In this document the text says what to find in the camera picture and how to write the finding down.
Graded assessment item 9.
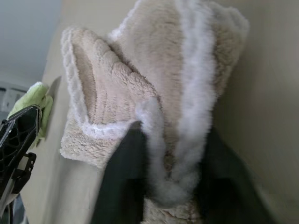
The grey background equipment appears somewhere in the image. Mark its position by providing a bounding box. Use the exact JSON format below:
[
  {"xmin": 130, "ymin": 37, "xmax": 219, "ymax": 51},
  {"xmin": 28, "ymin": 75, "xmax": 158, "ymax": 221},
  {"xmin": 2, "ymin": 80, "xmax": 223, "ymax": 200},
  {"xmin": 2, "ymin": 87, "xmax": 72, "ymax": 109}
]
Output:
[{"xmin": 0, "ymin": 80, "xmax": 28, "ymax": 113}]

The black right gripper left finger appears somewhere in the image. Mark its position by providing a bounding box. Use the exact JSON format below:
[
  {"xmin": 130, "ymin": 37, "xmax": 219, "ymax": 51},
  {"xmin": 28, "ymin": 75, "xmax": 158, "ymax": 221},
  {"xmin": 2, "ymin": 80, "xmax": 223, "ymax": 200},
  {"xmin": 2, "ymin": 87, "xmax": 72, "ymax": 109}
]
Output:
[{"xmin": 93, "ymin": 121, "xmax": 153, "ymax": 224}]

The lattice finger of the black left gripper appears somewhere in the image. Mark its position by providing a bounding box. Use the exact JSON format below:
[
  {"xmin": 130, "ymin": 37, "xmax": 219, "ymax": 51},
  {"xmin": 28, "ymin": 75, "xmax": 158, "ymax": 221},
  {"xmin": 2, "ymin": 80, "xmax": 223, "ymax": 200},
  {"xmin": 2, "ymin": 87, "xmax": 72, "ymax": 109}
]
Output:
[{"xmin": 0, "ymin": 104, "xmax": 43, "ymax": 179}]

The beige fleece towel white trim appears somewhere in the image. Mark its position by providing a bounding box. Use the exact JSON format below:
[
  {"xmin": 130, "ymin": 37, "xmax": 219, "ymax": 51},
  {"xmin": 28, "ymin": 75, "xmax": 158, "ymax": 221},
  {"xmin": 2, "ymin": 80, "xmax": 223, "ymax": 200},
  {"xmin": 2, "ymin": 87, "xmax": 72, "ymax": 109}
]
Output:
[{"xmin": 59, "ymin": 0, "xmax": 250, "ymax": 224}]

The light green cloth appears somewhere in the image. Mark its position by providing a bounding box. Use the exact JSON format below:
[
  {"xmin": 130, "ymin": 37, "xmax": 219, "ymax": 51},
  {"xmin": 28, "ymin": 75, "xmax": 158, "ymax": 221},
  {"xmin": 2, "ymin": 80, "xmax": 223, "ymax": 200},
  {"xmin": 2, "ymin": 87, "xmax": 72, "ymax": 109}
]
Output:
[{"xmin": 7, "ymin": 81, "xmax": 55, "ymax": 148}]

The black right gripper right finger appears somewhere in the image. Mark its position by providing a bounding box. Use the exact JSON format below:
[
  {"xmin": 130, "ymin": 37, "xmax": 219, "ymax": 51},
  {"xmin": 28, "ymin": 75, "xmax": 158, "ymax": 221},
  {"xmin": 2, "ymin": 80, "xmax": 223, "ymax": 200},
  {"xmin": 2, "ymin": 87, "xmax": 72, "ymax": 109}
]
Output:
[{"xmin": 193, "ymin": 129, "xmax": 272, "ymax": 224}]

